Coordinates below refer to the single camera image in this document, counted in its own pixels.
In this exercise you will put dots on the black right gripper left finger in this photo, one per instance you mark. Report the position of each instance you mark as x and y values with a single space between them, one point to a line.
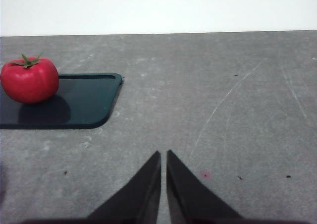
138 196

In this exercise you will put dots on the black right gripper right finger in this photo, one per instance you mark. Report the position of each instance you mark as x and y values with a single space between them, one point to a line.
188 199

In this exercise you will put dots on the red tomato with green stem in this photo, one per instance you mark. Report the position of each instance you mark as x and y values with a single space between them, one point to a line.
29 82

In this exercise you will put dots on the black rectangular tray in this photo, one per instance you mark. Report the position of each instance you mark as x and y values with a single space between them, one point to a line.
86 102

